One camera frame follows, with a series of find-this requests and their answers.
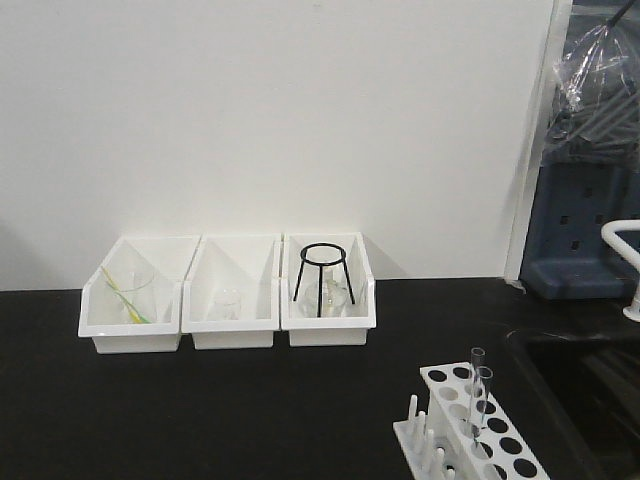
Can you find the clear glass test tube rear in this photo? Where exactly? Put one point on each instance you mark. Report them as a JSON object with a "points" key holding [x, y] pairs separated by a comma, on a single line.
{"points": [[477, 361]]}

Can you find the clear glass test tube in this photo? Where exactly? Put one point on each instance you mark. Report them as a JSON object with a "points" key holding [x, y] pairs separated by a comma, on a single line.
{"points": [[477, 361], [477, 406]]}

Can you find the clear glass test tube front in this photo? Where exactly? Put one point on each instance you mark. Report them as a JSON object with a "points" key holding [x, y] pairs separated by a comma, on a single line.
{"points": [[477, 406]]}

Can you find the white test tube rack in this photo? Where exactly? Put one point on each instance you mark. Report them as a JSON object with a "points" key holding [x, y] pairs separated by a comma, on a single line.
{"points": [[461, 436]]}

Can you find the blue-grey pegboard drying rack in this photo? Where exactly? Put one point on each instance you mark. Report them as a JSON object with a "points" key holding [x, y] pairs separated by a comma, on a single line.
{"points": [[564, 255]]}

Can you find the clear round glass flask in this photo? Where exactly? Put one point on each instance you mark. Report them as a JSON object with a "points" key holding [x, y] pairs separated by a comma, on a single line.
{"points": [[326, 299]]}

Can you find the white right storage bin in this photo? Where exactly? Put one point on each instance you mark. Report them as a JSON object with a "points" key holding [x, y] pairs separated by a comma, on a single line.
{"points": [[355, 321]]}

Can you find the white storage bin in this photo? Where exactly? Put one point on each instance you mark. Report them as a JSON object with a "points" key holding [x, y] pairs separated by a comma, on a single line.
{"points": [[231, 292], [102, 316], [355, 321]]}

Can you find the white middle storage bin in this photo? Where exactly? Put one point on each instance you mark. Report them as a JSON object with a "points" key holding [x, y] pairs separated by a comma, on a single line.
{"points": [[231, 292]]}

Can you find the clear glass beaker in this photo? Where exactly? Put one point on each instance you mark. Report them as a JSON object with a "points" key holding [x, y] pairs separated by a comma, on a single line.
{"points": [[138, 287]]}

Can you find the white left storage bin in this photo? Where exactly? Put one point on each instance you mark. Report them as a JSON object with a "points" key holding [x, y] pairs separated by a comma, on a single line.
{"points": [[102, 316]]}

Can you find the yellow-green glass rod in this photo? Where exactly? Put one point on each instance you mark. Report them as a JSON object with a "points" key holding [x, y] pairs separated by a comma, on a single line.
{"points": [[135, 315]]}

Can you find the white gooseneck lab faucet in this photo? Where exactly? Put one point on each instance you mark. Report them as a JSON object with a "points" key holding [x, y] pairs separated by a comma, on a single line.
{"points": [[610, 234]]}

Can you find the black lab sink basin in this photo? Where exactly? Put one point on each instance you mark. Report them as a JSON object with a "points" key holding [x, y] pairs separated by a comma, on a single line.
{"points": [[589, 386]]}

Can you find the clear bag of grey pegs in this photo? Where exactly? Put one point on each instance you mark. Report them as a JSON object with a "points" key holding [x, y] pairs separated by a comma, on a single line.
{"points": [[596, 111]]}

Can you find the black wire tripod stand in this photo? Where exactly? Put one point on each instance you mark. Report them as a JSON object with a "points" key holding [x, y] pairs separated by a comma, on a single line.
{"points": [[324, 256]]}

